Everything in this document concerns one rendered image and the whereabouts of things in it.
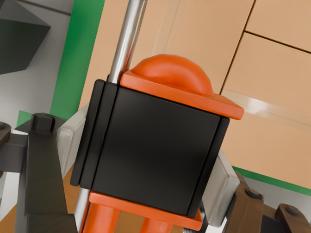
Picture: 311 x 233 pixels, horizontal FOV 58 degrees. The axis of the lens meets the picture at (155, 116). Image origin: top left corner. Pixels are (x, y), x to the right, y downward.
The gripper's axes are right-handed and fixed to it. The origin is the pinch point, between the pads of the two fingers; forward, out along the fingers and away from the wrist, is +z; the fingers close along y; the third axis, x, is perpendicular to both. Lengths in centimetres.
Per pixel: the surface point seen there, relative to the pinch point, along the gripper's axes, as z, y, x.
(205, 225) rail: 63, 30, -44
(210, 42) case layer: 66, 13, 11
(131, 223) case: 41, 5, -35
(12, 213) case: 35, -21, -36
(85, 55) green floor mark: 120, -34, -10
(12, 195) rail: 61, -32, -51
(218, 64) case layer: 66, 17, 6
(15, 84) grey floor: 120, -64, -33
